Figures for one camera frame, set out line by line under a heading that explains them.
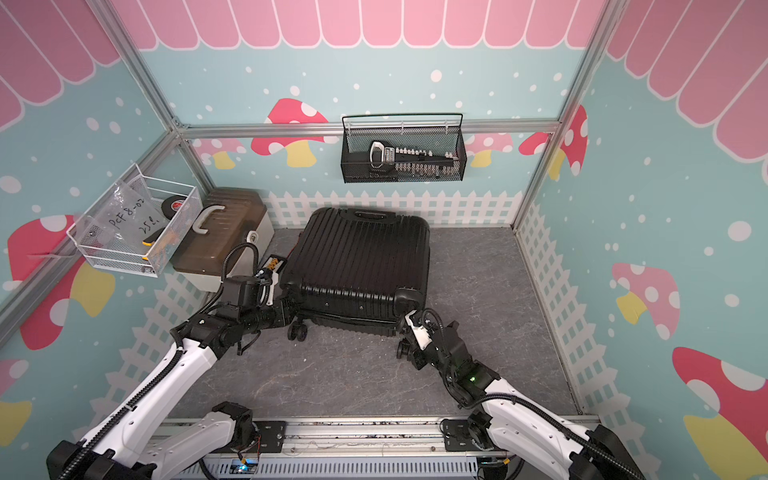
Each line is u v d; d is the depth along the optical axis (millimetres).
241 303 587
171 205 794
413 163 881
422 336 709
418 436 761
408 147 918
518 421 506
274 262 1097
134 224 698
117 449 389
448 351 591
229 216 995
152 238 655
